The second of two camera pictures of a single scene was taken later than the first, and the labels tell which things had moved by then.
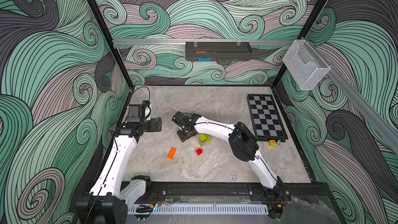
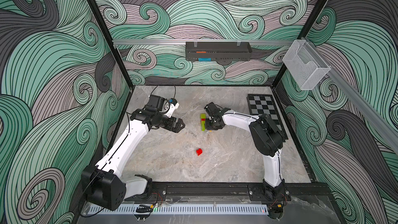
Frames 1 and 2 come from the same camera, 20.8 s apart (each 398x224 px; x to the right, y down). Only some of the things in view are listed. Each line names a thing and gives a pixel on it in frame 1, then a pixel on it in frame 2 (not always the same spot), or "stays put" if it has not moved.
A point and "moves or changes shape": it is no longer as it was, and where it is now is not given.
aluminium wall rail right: (387, 128) stays put
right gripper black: (183, 135) → (209, 119)
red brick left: (199, 151) stays put
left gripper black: (152, 122) → (170, 127)
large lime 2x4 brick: (208, 140) moves or changes shape
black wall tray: (218, 51) stays put
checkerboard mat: (266, 120) stays put
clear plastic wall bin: (304, 65) stays put
